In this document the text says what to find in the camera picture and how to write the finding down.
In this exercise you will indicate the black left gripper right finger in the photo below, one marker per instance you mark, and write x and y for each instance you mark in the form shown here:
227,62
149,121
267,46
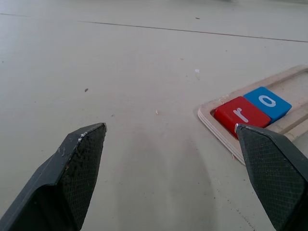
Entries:
272,178

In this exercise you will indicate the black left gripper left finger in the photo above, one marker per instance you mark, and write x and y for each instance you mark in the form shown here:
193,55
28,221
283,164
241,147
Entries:
72,178

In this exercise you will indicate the blue letter o tile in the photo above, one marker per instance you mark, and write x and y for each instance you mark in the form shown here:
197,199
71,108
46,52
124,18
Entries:
267,102

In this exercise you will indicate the wooden letter tray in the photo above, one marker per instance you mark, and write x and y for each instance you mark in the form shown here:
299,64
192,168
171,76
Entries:
292,84

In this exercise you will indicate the red letter r tile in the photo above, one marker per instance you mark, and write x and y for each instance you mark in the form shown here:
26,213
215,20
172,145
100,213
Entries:
237,115

